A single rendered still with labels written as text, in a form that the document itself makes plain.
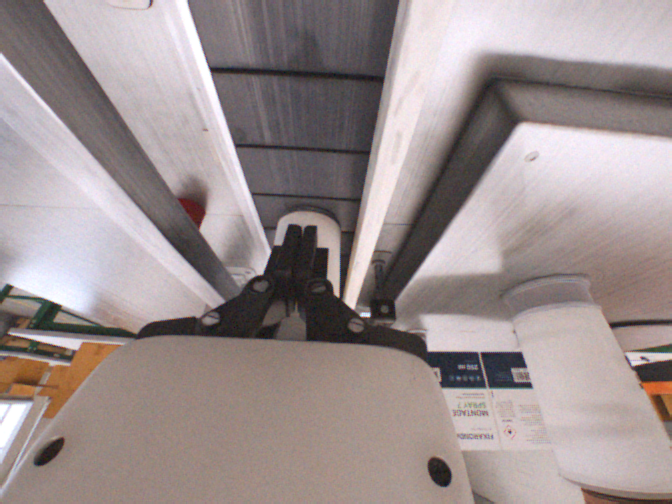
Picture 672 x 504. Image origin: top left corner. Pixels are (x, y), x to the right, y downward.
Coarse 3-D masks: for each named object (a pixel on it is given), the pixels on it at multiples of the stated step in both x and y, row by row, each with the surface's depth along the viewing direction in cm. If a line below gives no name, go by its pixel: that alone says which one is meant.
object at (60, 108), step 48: (0, 0) 3; (0, 48) 3; (48, 48) 4; (0, 96) 4; (48, 96) 4; (96, 96) 5; (48, 144) 5; (96, 144) 5; (96, 192) 6; (144, 192) 6; (144, 240) 7; (192, 240) 9; (192, 288) 11; (240, 288) 14
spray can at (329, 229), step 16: (304, 208) 18; (320, 208) 18; (304, 224) 17; (320, 224) 17; (336, 224) 19; (320, 240) 17; (336, 240) 18; (336, 256) 17; (336, 272) 17; (336, 288) 16; (288, 320) 13; (288, 336) 13; (304, 336) 13
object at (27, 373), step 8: (24, 360) 252; (32, 360) 260; (0, 368) 244; (8, 368) 245; (16, 368) 247; (24, 368) 252; (32, 368) 260; (40, 368) 270; (0, 376) 240; (8, 376) 242; (16, 376) 245; (24, 376) 253; (32, 376) 261; (40, 376) 271; (0, 384) 237; (8, 384) 238; (16, 384) 265; (24, 384) 243; (32, 384) 260; (0, 392) 232; (16, 392) 262; (24, 392) 264; (32, 392) 265
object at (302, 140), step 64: (192, 0) 9; (256, 0) 9; (320, 0) 9; (384, 0) 8; (256, 64) 10; (320, 64) 10; (384, 64) 10; (256, 128) 13; (320, 128) 13; (256, 192) 17; (320, 192) 17
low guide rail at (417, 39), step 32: (416, 0) 6; (448, 0) 6; (416, 32) 7; (416, 64) 7; (384, 96) 9; (416, 96) 8; (384, 128) 9; (384, 160) 10; (384, 192) 12; (352, 256) 19; (352, 288) 22
